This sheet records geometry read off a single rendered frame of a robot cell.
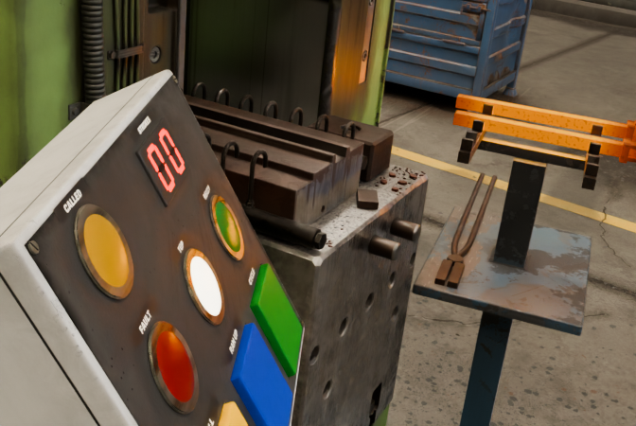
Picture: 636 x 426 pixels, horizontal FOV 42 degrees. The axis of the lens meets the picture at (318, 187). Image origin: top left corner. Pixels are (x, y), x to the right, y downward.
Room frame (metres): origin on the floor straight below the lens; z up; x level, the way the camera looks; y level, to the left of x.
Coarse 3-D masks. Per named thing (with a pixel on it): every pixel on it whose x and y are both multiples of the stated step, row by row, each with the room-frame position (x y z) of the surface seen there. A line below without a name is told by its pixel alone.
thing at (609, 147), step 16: (464, 112) 1.52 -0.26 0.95; (496, 128) 1.48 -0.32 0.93; (512, 128) 1.47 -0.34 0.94; (528, 128) 1.46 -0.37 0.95; (544, 128) 1.47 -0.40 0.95; (560, 144) 1.44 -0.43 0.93; (576, 144) 1.43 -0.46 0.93; (608, 144) 1.42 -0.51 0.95; (624, 144) 1.40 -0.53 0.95; (624, 160) 1.40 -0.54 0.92
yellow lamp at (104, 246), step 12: (96, 216) 0.43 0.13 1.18; (84, 228) 0.41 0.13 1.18; (96, 228) 0.42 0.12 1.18; (108, 228) 0.43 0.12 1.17; (96, 240) 0.41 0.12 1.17; (108, 240) 0.43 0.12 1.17; (120, 240) 0.44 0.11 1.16; (96, 252) 0.41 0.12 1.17; (108, 252) 0.42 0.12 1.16; (120, 252) 0.43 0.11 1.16; (96, 264) 0.40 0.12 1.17; (108, 264) 0.41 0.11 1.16; (120, 264) 0.42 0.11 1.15; (108, 276) 0.41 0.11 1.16; (120, 276) 0.42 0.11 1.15
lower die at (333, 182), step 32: (224, 128) 1.14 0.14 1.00; (288, 128) 1.18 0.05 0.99; (256, 160) 1.05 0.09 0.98; (288, 160) 1.05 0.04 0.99; (320, 160) 1.06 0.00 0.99; (352, 160) 1.12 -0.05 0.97; (256, 192) 1.00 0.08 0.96; (288, 192) 0.98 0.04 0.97; (320, 192) 1.04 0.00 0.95; (352, 192) 1.13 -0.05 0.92
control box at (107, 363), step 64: (128, 128) 0.54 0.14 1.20; (192, 128) 0.67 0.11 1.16; (0, 192) 0.48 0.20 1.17; (64, 192) 0.42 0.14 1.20; (128, 192) 0.49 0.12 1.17; (192, 192) 0.59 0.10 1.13; (0, 256) 0.35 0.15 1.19; (64, 256) 0.38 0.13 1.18; (128, 256) 0.44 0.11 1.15; (192, 256) 0.53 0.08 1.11; (256, 256) 0.66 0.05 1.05; (0, 320) 0.35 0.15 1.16; (64, 320) 0.35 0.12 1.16; (128, 320) 0.40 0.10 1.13; (192, 320) 0.48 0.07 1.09; (256, 320) 0.58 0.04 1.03; (0, 384) 0.35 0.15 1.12; (64, 384) 0.35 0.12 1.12; (128, 384) 0.37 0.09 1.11
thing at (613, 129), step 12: (468, 96) 1.63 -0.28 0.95; (468, 108) 1.61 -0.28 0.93; (480, 108) 1.60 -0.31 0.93; (504, 108) 1.59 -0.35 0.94; (516, 108) 1.59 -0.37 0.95; (528, 108) 1.59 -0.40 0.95; (540, 108) 1.60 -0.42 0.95; (528, 120) 1.58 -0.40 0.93; (540, 120) 1.57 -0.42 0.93; (552, 120) 1.57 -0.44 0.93; (564, 120) 1.56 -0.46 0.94; (576, 120) 1.55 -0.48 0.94; (588, 120) 1.55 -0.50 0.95; (600, 120) 1.56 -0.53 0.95; (588, 132) 1.55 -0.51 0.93; (612, 132) 1.53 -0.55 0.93; (624, 132) 1.53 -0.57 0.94
